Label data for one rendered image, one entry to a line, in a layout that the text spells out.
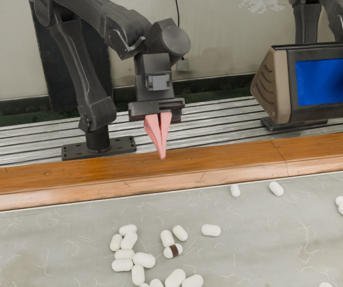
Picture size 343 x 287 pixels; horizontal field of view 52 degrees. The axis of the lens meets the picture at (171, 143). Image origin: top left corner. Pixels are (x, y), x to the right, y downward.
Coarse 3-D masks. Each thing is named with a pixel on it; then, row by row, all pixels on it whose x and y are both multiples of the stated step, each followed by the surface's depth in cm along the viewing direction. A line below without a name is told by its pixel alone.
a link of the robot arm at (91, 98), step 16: (64, 16) 81; (64, 32) 81; (80, 32) 83; (64, 48) 83; (80, 48) 83; (80, 64) 83; (80, 80) 84; (96, 80) 86; (80, 96) 86; (96, 96) 86; (80, 112) 89; (96, 112) 86; (112, 112) 89; (96, 128) 88
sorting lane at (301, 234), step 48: (192, 192) 73; (240, 192) 73; (288, 192) 73; (336, 192) 73; (0, 240) 62; (48, 240) 62; (96, 240) 62; (144, 240) 62; (192, 240) 62; (240, 240) 62; (288, 240) 62; (336, 240) 62
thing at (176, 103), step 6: (132, 102) 62; (138, 102) 62; (144, 102) 62; (150, 102) 63; (156, 102) 63; (162, 102) 63; (168, 102) 63; (174, 102) 64; (180, 102) 64; (132, 108) 63; (162, 108) 64; (168, 108) 66; (174, 108) 67; (180, 108) 67; (132, 120) 67
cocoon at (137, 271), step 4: (132, 268) 56; (136, 268) 55; (140, 268) 55; (132, 272) 55; (136, 272) 55; (140, 272) 55; (132, 276) 55; (136, 276) 54; (140, 276) 54; (136, 280) 54; (140, 280) 54; (136, 284) 54; (140, 284) 54
